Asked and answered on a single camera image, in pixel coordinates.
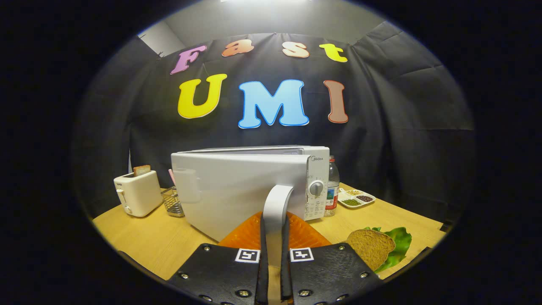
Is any white toaster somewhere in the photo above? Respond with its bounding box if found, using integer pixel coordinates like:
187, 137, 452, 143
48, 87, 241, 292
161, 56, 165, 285
113, 170, 163, 218

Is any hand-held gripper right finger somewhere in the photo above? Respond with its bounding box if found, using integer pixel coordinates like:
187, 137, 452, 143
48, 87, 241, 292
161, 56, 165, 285
279, 212, 384, 305

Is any white microwave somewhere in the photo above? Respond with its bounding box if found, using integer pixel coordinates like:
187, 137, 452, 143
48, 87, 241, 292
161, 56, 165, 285
171, 145, 330, 267

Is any clear plastic water bottle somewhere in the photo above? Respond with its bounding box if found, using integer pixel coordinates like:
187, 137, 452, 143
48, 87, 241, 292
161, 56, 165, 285
324, 155, 340, 217

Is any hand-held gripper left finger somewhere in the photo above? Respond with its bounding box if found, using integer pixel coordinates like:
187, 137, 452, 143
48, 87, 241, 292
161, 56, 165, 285
167, 211, 269, 305

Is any green lettuce leaf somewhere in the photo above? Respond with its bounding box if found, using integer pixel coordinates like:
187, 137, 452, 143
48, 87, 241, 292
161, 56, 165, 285
364, 227, 412, 274

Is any wire mesh basket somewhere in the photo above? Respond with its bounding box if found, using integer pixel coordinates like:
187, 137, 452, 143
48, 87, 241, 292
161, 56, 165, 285
161, 186, 185, 218

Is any white divided bean dish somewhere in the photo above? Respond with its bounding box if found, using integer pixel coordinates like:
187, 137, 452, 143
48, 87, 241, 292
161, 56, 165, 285
337, 188, 376, 209

